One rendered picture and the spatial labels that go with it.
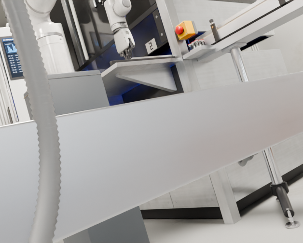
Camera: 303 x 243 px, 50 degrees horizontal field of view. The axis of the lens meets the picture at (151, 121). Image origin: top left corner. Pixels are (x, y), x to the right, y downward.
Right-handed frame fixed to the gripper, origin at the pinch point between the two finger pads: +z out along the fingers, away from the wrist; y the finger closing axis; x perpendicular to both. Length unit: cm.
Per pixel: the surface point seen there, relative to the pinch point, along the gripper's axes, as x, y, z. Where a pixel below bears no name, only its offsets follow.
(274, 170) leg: -39, -34, 72
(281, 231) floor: -17, -42, 92
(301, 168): -113, -6, 88
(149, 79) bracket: -6.9, -2.5, 11.5
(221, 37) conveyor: -34.4, -31.4, 2.8
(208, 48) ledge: -28.7, -26.1, 6.0
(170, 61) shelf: -16.0, -11.0, 6.2
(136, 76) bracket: 0.6, -2.5, 9.2
